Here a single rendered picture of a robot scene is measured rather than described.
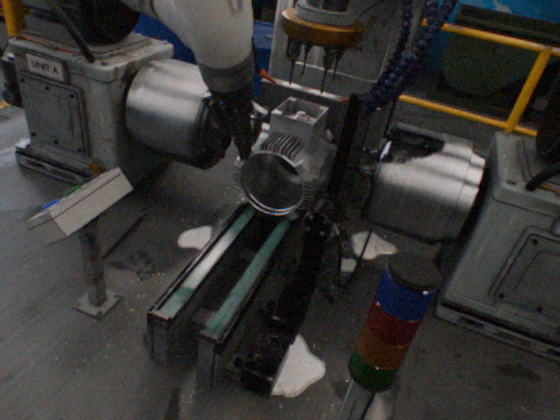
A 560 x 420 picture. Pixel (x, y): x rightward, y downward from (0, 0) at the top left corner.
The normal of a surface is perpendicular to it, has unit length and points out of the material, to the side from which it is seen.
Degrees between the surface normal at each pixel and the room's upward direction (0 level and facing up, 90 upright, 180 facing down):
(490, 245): 90
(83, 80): 90
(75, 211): 52
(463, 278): 90
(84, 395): 0
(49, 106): 90
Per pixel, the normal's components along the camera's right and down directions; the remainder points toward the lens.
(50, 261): 0.14, -0.81
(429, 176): -0.18, -0.13
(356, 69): -0.36, 0.49
